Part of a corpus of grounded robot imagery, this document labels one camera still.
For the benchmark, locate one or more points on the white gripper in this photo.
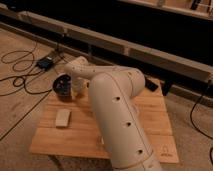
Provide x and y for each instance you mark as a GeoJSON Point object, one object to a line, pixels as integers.
{"type": "Point", "coordinates": [78, 86]}

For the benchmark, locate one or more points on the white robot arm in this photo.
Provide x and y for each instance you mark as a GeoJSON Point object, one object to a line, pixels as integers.
{"type": "Point", "coordinates": [110, 91]}

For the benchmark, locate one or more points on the dark round bowl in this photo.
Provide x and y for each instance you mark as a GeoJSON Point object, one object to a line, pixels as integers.
{"type": "Point", "coordinates": [62, 85]}

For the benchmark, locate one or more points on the black power adapter box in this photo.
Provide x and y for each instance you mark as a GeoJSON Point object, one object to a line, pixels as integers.
{"type": "Point", "coordinates": [45, 63]}

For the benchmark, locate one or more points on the wooden table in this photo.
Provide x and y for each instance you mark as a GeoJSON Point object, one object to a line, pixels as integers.
{"type": "Point", "coordinates": [82, 138]}

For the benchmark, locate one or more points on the black phone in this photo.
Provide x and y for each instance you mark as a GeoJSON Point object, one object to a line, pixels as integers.
{"type": "Point", "coordinates": [150, 85]}

